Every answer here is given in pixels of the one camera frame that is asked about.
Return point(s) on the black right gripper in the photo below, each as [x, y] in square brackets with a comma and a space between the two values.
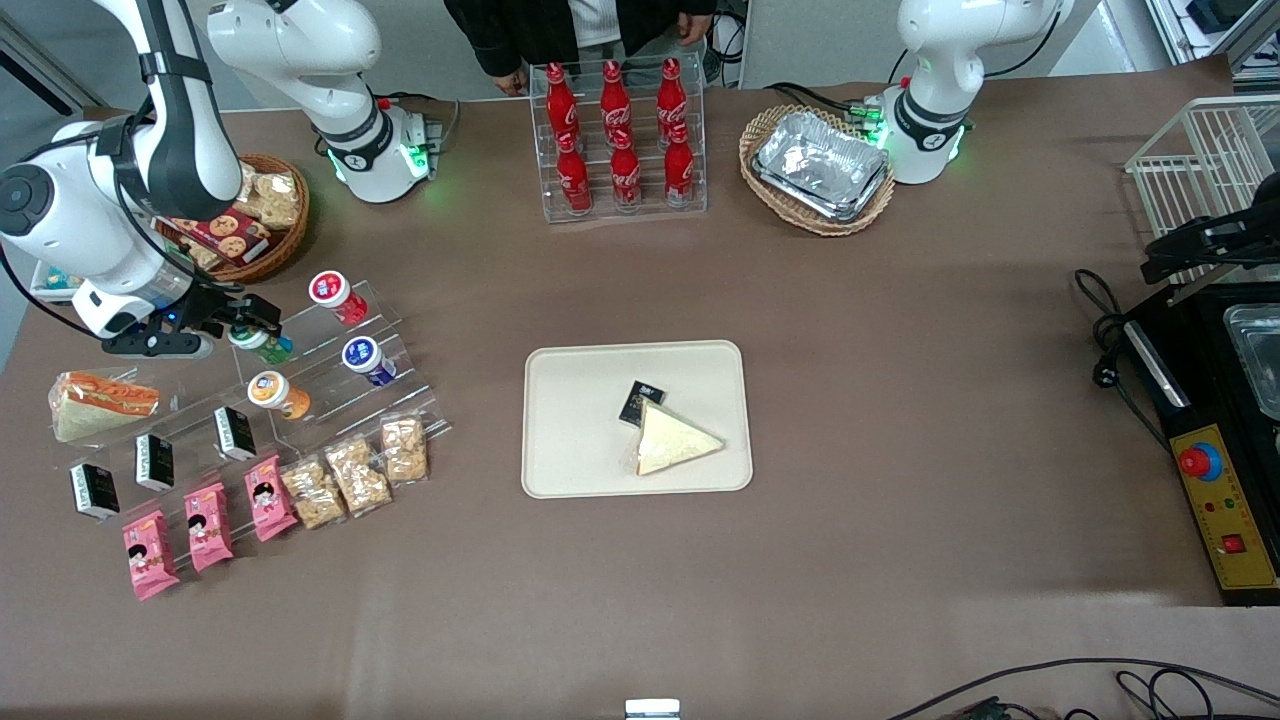
[212, 305]

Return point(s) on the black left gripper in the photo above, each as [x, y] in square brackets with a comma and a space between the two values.
[1183, 243]

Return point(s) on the green gum bottle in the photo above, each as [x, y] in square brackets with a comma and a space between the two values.
[272, 350]

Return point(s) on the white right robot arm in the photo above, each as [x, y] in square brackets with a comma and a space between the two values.
[60, 220]

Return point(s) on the grey arm base connector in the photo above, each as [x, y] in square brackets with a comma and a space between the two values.
[868, 110]
[425, 135]

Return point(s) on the orange gum bottle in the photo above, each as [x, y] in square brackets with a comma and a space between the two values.
[278, 394]

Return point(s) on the red gum bottle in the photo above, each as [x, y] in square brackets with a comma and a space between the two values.
[338, 297]

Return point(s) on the steel food tray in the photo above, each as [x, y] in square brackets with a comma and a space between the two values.
[1258, 350]

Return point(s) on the blue gum bottle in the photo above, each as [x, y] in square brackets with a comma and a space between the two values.
[368, 362]

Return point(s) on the black tray sealing machine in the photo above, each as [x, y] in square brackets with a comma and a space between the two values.
[1180, 400]

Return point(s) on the beige serving tray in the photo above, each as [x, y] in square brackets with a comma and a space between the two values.
[580, 440]

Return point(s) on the person's right hand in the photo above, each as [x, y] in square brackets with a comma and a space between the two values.
[512, 82]

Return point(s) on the person's left hand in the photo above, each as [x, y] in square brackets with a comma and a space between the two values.
[695, 28]

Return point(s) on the long flat silver bar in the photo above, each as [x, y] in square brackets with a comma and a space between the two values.
[1195, 293]

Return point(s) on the clear cracker snack bag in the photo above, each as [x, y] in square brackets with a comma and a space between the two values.
[250, 180]
[275, 200]
[203, 257]

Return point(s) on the red cookie box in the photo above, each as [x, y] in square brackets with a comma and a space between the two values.
[235, 235]

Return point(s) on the dark brown wicker basket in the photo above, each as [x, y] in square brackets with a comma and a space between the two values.
[290, 240]

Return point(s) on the black box white label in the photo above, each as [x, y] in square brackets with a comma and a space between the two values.
[235, 433]
[155, 462]
[95, 490]

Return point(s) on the clear acrylic tiered stand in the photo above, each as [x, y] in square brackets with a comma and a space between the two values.
[325, 405]

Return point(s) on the wrapped sandwich orange filling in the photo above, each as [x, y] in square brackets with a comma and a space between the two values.
[100, 405]

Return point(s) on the pink snack packet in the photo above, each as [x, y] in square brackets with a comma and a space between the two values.
[150, 555]
[270, 498]
[208, 527]

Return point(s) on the clear nut snack packet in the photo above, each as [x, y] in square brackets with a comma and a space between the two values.
[357, 476]
[313, 492]
[405, 450]

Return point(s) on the teal snack packet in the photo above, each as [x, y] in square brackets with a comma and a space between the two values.
[62, 278]

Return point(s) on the white plastic bin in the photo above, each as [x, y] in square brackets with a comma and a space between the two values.
[40, 290]

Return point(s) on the clear acrylic bottle rack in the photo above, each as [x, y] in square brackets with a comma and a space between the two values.
[545, 215]

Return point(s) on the brown table cover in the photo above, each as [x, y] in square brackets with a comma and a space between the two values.
[900, 400]

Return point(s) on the red cola bottle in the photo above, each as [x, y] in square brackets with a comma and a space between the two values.
[626, 175]
[560, 100]
[679, 165]
[671, 93]
[614, 98]
[574, 178]

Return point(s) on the black box gold print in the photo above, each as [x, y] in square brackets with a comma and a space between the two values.
[640, 402]

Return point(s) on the aluminium foil container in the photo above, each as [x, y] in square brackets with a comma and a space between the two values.
[820, 165]

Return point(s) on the person in black jacket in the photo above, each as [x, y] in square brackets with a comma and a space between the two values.
[540, 30]

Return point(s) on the wrapped white triangle sandwich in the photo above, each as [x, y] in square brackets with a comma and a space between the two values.
[675, 445]

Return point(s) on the light woven wicker basket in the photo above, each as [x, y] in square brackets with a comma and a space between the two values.
[765, 130]

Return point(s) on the small silver metal block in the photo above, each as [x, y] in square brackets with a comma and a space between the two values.
[652, 709]

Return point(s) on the grey metal frame shelf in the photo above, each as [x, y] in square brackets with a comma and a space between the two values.
[1170, 30]

